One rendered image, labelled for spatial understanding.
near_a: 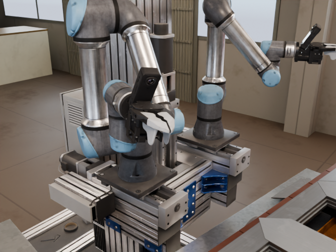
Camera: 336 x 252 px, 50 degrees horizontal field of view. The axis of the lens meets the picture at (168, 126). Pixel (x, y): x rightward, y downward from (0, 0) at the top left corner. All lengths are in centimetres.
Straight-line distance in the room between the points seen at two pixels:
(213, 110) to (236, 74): 348
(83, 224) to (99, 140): 140
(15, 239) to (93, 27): 65
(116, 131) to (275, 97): 407
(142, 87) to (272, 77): 90
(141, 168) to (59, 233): 131
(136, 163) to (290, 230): 63
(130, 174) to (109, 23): 54
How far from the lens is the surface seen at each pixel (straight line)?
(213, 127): 170
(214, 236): 169
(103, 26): 117
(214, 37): 175
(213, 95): 165
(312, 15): 438
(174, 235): 148
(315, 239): 148
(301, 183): 210
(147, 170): 135
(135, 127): 80
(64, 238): 251
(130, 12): 119
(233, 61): 513
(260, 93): 502
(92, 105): 123
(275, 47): 175
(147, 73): 79
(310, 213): 164
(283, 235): 146
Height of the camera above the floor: 172
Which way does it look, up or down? 22 degrees down
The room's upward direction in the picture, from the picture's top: straight up
